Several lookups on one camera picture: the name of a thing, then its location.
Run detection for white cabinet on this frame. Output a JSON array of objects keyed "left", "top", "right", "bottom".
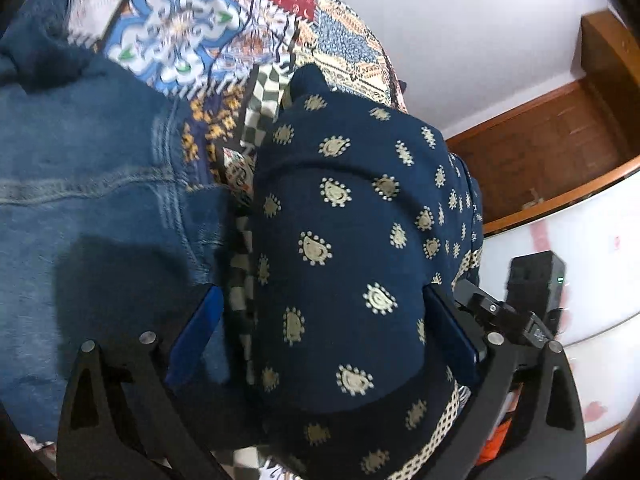
[{"left": 482, "top": 167, "right": 640, "bottom": 466}]

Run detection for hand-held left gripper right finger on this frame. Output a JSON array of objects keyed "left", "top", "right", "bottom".
[{"left": 424, "top": 284, "right": 587, "bottom": 480}]

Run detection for wooden door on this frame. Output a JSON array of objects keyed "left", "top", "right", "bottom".
[{"left": 444, "top": 10, "right": 640, "bottom": 235}]

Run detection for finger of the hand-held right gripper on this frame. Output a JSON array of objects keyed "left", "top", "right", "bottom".
[{"left": 452, "top": 279, "right": 545, "bottom": 347}]

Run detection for patchwork printed blanket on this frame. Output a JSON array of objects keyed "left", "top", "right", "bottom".
[{"left": 20, "top": 0, "right": 411, "bottom": 480}]

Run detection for navy patterned garment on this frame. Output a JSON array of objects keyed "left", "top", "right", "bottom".
[{"left": 245, "top": 62, "right": 486, "bottom": 480}]

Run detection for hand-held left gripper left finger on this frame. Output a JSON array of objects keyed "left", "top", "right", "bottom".
[{"left": 56, "top": 284, "right": 236, "bottom": 480}]

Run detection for blue denim jeans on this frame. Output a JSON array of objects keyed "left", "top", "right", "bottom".
[{"left": 0, "top": 0, "right": 236, "bottom": 446}]

